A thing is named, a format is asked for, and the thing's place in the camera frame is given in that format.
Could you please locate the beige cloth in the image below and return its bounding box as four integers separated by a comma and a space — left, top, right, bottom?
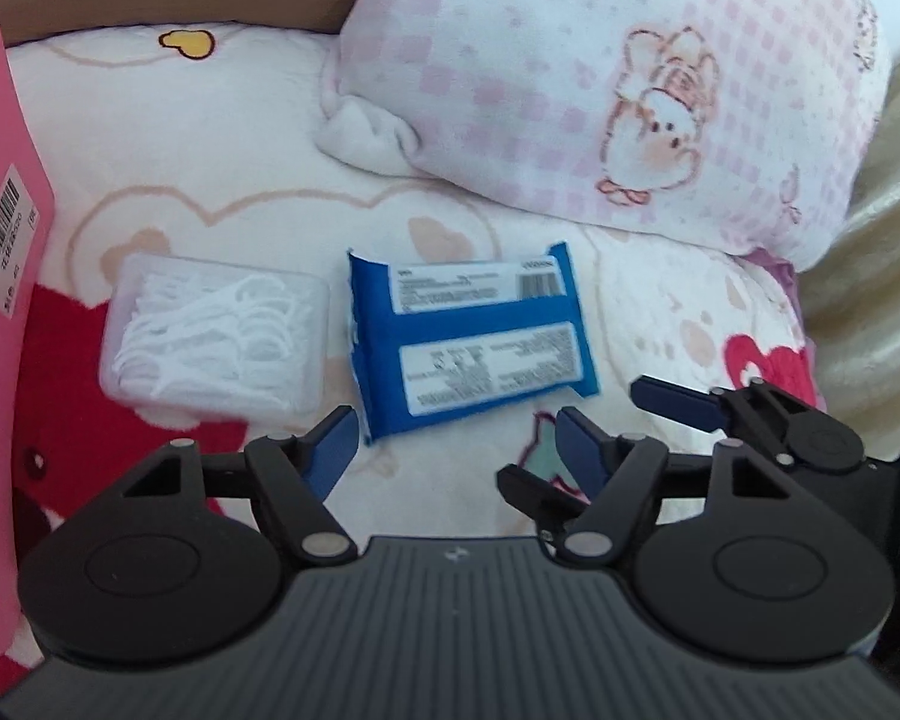
802, 52, 900, 458

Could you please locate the clear floss pick box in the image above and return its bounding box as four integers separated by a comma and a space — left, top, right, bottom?
99, 253, 331, 415

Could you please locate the purple cloth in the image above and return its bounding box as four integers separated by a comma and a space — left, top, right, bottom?
735, 247, 800, 293

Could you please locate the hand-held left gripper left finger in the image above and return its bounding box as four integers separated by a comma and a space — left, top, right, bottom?
124, 406, 359, 567

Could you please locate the pink cardboard box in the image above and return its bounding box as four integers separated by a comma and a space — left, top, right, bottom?
0, 26, 55, 698

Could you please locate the pink checked pillow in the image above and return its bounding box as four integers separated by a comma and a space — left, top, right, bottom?
316, 0, 893, 271

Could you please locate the blue wet wipes packet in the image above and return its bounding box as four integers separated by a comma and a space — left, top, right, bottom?
345, 241, 601, 442

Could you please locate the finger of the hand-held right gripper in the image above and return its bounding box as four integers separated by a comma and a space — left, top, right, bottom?
497, 465, 593, 535
630, 376, 867, 473

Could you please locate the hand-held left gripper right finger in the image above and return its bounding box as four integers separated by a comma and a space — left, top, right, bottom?
555, 406, 796, 563

